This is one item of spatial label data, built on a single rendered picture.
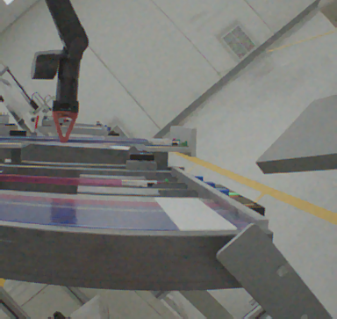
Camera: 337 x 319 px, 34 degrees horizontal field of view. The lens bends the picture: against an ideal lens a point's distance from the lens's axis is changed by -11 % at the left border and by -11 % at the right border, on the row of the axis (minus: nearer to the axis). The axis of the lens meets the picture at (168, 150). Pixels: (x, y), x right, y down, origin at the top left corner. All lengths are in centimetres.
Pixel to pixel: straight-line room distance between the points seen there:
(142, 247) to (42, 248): 10
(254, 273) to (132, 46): 823
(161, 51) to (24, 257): 824
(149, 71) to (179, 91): 53
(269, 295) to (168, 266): 11
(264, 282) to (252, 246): 4
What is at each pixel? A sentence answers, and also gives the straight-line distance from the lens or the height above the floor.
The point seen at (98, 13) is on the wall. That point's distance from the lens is 879.
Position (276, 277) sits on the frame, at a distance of 56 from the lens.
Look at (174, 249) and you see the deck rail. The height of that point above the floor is 78.
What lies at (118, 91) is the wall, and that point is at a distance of 866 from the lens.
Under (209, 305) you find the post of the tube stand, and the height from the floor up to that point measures 33.
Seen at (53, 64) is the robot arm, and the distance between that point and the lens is 138.
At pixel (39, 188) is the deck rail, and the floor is 88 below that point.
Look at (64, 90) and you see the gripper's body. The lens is 139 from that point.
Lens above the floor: 93
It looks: 7 degrees down
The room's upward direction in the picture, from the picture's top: 40 degrees counter-clockwise
